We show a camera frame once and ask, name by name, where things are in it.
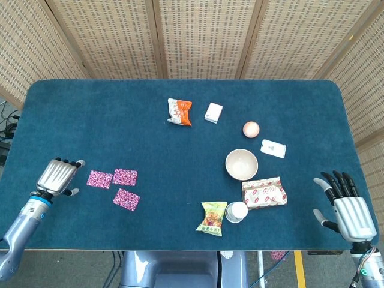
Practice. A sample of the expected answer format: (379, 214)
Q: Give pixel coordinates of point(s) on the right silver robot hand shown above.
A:
(355, 219)

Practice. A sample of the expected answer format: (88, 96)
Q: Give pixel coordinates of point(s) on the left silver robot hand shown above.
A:
(55, 177)

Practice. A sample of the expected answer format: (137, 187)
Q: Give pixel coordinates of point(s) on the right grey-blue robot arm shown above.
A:
(373, 270)

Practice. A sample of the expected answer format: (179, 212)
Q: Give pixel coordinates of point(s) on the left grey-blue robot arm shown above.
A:
(24, 225)

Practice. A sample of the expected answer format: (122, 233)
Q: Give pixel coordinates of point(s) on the blue carpet table cover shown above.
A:
(90, 120)

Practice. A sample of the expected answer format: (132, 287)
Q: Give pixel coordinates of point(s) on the gold red snack bag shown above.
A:
(264, 193)

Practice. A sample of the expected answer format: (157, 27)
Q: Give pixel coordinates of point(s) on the white metal pole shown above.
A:
(260, 267)

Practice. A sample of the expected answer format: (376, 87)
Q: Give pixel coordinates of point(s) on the white badge card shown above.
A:
(273, 148)

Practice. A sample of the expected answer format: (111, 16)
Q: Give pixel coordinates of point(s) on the white paper cup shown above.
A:
(237, 211)

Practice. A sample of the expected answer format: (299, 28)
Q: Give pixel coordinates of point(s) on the woven rattan screen panel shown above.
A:
(366, 90)
(207, 39)
(24, 60)
(114, 39)
(300, 39)

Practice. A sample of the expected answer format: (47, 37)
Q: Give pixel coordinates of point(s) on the beige bowl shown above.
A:
(241, 165)

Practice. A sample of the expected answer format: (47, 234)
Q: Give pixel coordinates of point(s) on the peach coloured ball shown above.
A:
(251, 129)

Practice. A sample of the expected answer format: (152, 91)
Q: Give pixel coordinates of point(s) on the orange white snack bag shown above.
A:
(180, 112)

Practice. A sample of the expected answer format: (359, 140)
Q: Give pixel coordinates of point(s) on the green vegetable biscuit bag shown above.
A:
(211, 219)

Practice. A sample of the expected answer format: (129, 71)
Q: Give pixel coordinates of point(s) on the grey-blue robot torso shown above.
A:
(180, 270)

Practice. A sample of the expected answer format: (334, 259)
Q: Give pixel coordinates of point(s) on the small white box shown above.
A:
(213, 112)

